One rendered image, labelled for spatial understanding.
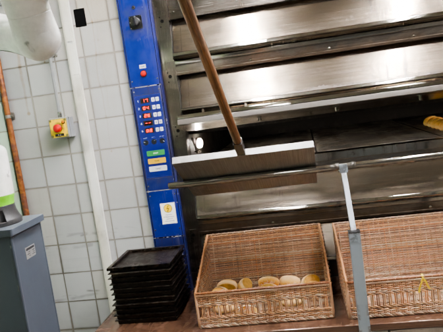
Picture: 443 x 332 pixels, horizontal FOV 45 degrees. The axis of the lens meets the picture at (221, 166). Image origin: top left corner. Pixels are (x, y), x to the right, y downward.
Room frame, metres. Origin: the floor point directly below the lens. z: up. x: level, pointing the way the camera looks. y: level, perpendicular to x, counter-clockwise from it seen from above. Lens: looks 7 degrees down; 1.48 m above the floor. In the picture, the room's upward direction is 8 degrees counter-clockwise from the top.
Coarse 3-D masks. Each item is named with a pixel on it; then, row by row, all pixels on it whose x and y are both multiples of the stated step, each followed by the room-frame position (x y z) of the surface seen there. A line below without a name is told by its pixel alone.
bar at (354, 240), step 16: (368, 160) 2.08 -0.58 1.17; (384, 160) 2.07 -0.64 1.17; (400, 160) 2.06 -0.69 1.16; (416, 160) 2.05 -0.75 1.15; (224, 176) 2.18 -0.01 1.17; (240, 176) 2.16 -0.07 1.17; (256, 176) 2.15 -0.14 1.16; (272, 176) 2.14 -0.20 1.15; (352, 208) 1.96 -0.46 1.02; (352, 224) 1.92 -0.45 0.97; (352, 240) 1.87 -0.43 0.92; (352, 256) 1.87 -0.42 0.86; (368, 320) 1.87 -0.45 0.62
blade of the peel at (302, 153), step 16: (288, 144) 2.01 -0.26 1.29; (304, 144) 2.00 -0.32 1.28; (176, 160) 2.08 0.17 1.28; (192, 160) 2.06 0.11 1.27; (208, 160) 2.06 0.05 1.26; (224, 160) 2.06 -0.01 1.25; (240, 160) 2.06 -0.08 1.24; (256, 160) 2.07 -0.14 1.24; (272, 160) 2.07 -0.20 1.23; (288, 160) 2.08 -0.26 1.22; (304, 160) 2.08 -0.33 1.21; (192, 176) 2.18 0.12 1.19; (208, 176) 2.19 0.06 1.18; (288, 176) 2.21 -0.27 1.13; (304, 176) 2.22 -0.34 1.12; (192, 192) 2.34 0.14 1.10; (208, 192) 2.34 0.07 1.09; (224, 192) 2.35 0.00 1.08
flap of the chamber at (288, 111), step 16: (352, 96) 2.31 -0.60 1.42; (368, 96) 2.30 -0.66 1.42; (384, 96) 2.28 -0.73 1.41; (400, 96) 2.29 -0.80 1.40; (416, 96) 2.32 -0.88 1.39; (432, 96) 2.36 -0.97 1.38; (240, 112) 2.39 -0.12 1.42; (256, 112) 2.37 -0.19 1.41; (272, 112) 2.36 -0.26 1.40; (288, 112) 2.39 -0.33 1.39; (304, 112) 2.43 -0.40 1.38; (320, 112) 2.47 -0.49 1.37; (192, 128) 2.56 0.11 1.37
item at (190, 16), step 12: (180, 0) 1.30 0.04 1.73; (192, 12) 1.34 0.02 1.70; (192, 24) 1.37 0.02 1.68; (192, 36) 1.42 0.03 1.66; (204, 48) 1.46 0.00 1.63; (204, 60) 1.50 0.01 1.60; (216, 72) 1.58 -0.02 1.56; (216, 84) 1.61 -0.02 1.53; (216, 96) 1.67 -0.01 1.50; (228, 108) 1.74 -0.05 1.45; (228, 120) 1.80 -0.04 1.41
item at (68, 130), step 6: (48, 120) 2.61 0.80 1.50; (54, 120) 2.61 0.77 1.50; (60, 120) 2.60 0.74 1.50; (66, 120) 2.60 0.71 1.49; (72, 120) 2.65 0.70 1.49; (66, 126) 2.60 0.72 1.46; (72, 126) 2.64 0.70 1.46; (54, 132) 2.61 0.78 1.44; (60, 132) 2.60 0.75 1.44; (66, 132) 2.60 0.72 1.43; (72, 132) 2.63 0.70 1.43; (54, 138) 2.61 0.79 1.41
